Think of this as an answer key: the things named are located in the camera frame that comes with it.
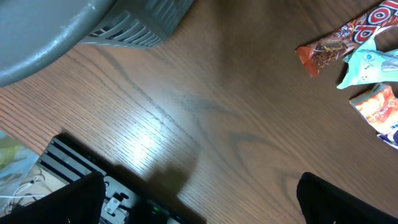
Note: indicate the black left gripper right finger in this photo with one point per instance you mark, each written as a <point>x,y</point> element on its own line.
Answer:
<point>322,202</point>

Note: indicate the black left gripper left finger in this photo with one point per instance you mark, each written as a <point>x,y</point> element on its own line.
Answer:
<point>79,202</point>

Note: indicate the red purple sanitary pad pack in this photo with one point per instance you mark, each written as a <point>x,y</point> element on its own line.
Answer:
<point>390,139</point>

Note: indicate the small orange tissue pack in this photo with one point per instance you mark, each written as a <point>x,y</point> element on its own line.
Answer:
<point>378,107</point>

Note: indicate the teal green wipes pack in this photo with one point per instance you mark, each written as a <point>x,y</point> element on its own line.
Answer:
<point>367,65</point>

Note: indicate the red Top chocolate bar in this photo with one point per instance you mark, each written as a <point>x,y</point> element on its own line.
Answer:
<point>320,53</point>

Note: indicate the dark grey plastic basket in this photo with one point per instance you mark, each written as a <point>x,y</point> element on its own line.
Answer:
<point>35,33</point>

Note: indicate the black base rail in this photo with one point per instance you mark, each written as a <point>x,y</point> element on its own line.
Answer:
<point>127,200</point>

